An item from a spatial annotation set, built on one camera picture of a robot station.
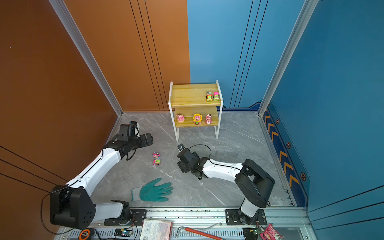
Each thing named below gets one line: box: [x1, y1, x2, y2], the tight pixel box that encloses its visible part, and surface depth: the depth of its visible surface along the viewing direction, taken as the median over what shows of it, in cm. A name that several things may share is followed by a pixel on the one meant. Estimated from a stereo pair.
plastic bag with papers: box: [139, 219, 173, 240], surface depth 68 cm
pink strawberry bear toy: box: [204, 113, 213, 125], surface depth 91 cm
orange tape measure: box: [78, 228, 91, 240], surface depth 68 cm
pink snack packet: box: [260, 223, 285, 240], surface depth 69 cm
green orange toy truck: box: [206, 91, 213, 102], surface depth 81 cm
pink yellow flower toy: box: [193, 113, 203, 125], surface depth 92 cm
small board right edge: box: [242, 227, 262, 240], surface depth 71 cm
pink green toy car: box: [152, 159, 161, 166], surface depth 92 cm
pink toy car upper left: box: [152, 152, 161, 159], surface depth 96 cm
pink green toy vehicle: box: [213, 91, 220, 101], surface depth 82 cm
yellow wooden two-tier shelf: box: [168, 80, 224, 142], surface depth 87 cm
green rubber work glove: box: [131, 177, 173, 202], surface depth 82 cm
